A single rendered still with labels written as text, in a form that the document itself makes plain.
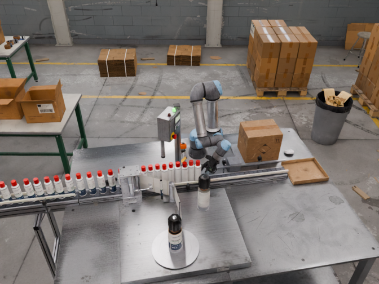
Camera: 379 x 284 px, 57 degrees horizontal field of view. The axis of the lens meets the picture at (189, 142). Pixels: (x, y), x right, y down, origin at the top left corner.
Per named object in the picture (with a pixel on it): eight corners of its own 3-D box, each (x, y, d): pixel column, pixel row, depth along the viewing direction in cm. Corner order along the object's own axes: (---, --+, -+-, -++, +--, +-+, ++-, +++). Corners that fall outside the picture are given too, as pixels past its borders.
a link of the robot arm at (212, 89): (202, 139, 290) (199, 79, 259) (219, 136, 292) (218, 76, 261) (206, 147, 280) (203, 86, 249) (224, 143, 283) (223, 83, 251)
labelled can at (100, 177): (100, 194, 260) (95, 174, 248) (100, 190, 264) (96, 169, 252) (106, 194, 261) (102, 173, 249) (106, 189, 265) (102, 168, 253)
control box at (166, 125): (158, 139, 248) (156, 117, 237) (168, 127, 261) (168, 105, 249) (170, 143, 245) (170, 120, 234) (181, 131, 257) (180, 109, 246)
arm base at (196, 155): (188, 159, 286) (187, 150, 280) (188, 147, 297) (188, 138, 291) (206, 159, 285) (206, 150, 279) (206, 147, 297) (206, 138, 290)
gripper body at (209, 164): (205, 172, 260) (214, 160, 254) (202, 164, 267) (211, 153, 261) (213, 174, 263) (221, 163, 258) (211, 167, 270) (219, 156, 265)
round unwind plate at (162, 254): (153, 273, 207) (153, 272, 207) (149, 233, 232) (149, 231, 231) (203, 265, 212) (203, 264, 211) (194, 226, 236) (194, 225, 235)
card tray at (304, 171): (293, 185, 276) (294, 181, 274) (281, 164, 297) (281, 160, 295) (327, 180, 281) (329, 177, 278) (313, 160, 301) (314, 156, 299)
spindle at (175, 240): (169, 254, 217) (167, 223, 200) (167, 242, 224) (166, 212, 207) (183, 252, 218) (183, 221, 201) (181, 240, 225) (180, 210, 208)
